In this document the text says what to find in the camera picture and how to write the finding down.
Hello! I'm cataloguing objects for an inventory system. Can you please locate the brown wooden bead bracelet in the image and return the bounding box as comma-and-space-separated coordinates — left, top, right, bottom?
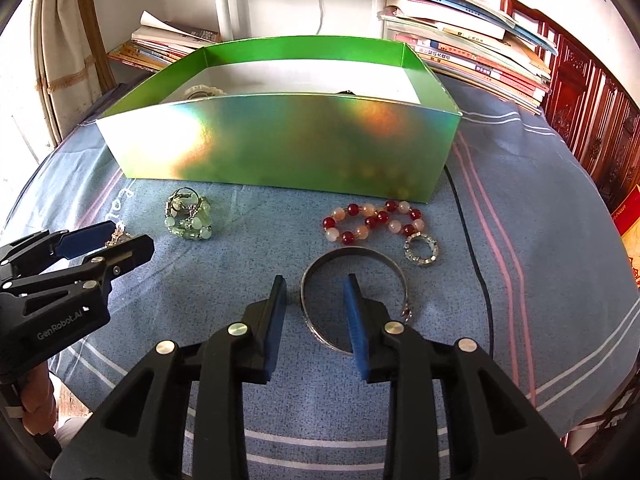
104, 224, 136, 250

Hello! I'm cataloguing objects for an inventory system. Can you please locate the green jade bead bracelet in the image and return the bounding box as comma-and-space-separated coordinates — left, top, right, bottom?
162, 186, 215, 242

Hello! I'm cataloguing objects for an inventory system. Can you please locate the red and pink bead bracelet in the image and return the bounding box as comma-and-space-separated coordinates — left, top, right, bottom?
321, 199, 428, 247

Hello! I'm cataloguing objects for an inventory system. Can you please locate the person's left hand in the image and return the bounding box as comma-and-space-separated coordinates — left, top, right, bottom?
21, 363, 58, 436

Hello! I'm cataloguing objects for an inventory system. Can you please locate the silver bangle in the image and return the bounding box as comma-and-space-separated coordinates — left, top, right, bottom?
299, 246, 413, 356

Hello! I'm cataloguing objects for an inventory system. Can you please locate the beige curtain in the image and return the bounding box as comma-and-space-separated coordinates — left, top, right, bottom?
30, 0, 116, 146

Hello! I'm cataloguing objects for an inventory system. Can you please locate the blue striped bed sheet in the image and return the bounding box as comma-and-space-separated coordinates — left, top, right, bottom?
1, 78, 639, 479

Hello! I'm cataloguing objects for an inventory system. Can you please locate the cream wrist watch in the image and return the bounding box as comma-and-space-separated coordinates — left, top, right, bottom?
183, 84, 226, 100

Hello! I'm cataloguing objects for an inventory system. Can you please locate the red and yellow gift bag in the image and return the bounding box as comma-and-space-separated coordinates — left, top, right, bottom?
612, 185, 640, 285

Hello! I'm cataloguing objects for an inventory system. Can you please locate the green cardboard box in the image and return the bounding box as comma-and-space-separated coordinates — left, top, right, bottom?
98, 36, 461, 203

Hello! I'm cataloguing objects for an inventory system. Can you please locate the red wooden headboard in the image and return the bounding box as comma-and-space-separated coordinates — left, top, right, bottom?
500, 0, 639, 211

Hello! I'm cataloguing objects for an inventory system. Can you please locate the right stack of books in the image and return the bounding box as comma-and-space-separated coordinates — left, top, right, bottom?
378, 0, 558, 114

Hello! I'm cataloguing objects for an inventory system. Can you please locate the silver rhinestone ring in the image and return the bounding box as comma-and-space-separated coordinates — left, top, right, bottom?
403, 232, 442, 267

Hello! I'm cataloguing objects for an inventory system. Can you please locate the black cable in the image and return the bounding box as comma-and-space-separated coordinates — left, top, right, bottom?
442, 164, 497, 361

